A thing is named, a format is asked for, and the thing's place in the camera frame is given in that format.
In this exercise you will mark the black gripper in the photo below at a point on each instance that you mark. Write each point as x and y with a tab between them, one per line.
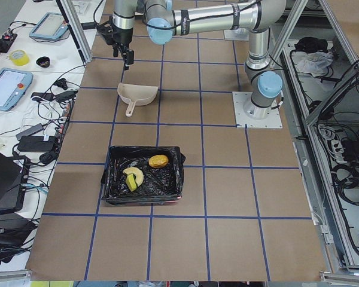
123	37

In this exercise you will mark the orange-yellow toy potato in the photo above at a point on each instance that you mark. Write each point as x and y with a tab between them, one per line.
158	161

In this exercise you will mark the green yellow sponge piece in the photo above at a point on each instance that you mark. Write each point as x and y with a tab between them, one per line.
131	183

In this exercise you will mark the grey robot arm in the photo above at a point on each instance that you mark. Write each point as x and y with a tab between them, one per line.
162	23

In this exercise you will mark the bin with black bag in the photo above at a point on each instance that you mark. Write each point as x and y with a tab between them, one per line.
160	186

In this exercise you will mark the upper blue teach pendant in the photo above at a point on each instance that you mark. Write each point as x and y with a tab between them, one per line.
52	27

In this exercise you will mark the blue teach pendant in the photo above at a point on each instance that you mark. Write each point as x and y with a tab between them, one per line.
52	27
13	85

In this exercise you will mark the yellow tape roll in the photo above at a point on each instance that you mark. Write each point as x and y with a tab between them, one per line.
19	57

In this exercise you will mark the lower blue teach pendant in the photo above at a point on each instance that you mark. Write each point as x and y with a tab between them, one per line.
13	85

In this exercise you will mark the black power adapter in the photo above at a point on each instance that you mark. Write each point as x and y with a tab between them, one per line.
37	143

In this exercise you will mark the black laptop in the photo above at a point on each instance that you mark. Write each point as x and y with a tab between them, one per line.
13	178

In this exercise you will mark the white crumpled cloth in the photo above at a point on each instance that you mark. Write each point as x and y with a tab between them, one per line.
315	64

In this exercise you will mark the aluminium frame post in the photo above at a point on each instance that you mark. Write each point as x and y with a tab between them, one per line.
69	14

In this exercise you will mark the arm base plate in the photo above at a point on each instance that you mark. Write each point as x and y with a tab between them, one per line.
247	115

